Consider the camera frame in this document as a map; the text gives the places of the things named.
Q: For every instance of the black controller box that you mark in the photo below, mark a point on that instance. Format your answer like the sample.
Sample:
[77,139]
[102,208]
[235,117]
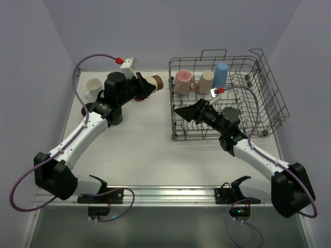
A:
[98,213]
[240,213]

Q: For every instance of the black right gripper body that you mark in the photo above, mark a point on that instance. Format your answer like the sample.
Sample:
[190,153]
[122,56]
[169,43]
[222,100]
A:
[200,110]

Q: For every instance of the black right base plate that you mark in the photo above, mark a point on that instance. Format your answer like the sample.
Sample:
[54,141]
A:
[228,193]

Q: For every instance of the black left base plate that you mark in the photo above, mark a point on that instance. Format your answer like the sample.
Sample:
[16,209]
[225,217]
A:
[115,197]

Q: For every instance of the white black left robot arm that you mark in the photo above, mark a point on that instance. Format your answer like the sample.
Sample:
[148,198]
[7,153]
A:
[54,170]

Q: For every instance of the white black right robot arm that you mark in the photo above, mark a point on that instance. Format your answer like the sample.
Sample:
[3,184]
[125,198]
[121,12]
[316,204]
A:
[287,188]

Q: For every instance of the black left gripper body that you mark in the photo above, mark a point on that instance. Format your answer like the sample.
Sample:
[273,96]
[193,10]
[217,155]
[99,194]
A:
[139,84]

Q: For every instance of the blue tall tumbler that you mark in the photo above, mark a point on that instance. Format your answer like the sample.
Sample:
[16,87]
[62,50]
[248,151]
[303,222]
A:
[220,75]

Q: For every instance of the beige tall cup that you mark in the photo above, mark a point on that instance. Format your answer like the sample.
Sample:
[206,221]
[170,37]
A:
[205,82]

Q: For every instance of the pink patterned mug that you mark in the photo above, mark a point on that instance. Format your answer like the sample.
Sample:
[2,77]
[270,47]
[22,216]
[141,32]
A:
[184,83]

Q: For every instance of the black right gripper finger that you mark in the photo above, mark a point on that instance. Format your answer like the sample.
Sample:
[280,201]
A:
[189,113]
[200,104]

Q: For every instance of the black left controller box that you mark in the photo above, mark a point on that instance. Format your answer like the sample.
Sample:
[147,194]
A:
[98,213]

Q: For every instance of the black right controller box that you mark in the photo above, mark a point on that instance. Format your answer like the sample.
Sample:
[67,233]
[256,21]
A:
[240,213]

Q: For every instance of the cream small cup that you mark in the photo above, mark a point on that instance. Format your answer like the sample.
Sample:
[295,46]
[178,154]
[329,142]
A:
[158,82]

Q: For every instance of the white mug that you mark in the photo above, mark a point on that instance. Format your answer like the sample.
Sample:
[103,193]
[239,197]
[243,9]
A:
[93,87]

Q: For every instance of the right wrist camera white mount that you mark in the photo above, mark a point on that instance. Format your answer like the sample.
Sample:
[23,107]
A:
[216,95]

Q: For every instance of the grey mug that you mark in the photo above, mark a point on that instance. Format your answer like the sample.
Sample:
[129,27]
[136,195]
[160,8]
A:
[86,108]

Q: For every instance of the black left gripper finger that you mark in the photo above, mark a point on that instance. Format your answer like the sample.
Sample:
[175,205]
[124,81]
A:
[145,80]
[147,90]

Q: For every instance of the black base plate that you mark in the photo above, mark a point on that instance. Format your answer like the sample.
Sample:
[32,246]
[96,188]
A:
[228,193]
[115,197]

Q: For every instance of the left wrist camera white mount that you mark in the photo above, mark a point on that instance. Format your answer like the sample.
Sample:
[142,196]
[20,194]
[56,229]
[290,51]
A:
[128,67]

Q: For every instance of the dark teal mug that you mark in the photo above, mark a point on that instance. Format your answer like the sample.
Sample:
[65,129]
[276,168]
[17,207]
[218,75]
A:
[116,117]

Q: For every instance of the aluminium mounting rail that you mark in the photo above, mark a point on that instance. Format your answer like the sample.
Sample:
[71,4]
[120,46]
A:
[147,196]

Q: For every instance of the grey wire dish rack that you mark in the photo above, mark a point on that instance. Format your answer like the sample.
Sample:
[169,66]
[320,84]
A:
[252,90]

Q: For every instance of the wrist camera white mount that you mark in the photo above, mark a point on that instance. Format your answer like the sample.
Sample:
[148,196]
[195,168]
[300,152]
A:
[216,95]
[128,67]

